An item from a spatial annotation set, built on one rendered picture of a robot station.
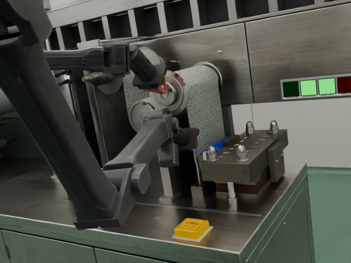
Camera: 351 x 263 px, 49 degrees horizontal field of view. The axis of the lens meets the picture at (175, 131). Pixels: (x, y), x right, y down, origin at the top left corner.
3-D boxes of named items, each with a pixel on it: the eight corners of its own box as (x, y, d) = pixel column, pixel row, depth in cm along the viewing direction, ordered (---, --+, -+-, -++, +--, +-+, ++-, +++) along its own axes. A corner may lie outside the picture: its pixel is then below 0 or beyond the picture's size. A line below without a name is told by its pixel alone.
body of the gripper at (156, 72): (163, 86, 110) (150, 72, 104) (135, 87, 115) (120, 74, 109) (168, 68, 112) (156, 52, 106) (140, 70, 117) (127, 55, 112)
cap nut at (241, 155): (234, 161, 116) (232, 146, 115) (238, 157, 119) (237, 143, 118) (245, 161, 114) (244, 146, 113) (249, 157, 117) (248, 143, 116)
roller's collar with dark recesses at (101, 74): (90, 86, 133) (86, 68, 132) (102, 84, 138) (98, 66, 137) (104, 85, 130) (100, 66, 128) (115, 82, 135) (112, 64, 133)
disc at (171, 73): (151, 115, 129) (147, 70, 125) (151, 114, 129) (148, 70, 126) (189, 117, 121) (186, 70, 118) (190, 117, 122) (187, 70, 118)
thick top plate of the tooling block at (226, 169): (202, 180, 121) (199, 162, 120) (248, 144, 153) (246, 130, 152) (250, 183, 112) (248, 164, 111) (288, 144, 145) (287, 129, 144)
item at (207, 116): (195, 163, 125) (186, 107, 122) (224, 142, 145) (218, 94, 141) (196, 163, 125) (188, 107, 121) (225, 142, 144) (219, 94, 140)
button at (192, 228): (175, 237, 102) (173, 228, 102) (187, 225, 108) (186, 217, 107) (198, 240, 98) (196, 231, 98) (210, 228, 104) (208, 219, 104)
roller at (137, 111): (131, 134, 136) (125, 101, 133) (170, 118, 156) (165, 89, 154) (160, 134, 129) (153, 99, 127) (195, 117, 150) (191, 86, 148)
